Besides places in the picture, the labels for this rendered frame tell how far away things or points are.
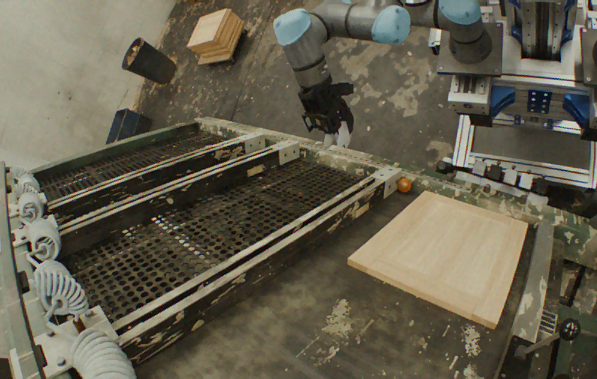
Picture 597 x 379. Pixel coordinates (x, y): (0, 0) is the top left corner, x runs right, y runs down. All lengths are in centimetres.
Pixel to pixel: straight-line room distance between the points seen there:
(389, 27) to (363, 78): 202
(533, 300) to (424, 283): 25
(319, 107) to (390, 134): 162
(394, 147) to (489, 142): 68
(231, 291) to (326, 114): 42
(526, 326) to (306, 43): 70
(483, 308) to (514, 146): 131
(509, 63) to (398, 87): 133
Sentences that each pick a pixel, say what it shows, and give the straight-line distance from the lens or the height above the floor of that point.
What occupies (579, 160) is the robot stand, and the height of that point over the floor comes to 21.
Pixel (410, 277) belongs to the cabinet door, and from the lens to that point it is 77.
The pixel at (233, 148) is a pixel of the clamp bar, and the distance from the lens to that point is 148.
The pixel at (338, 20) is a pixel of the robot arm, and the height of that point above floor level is 157.
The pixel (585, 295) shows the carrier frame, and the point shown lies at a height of 79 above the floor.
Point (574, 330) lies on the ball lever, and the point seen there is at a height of 145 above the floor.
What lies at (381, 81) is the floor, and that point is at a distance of 255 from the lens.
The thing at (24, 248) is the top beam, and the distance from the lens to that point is 96.
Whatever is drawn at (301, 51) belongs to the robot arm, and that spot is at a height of 159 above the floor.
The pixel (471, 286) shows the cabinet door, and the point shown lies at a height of 122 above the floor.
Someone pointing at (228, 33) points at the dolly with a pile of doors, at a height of 27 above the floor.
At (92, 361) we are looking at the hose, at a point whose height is 186.
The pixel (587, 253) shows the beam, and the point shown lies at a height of 87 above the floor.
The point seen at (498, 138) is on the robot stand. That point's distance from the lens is 195.
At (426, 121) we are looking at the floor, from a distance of 229.
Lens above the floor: 201
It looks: 53 degrees down
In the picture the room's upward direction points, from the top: 66 degrees counter-clockwise
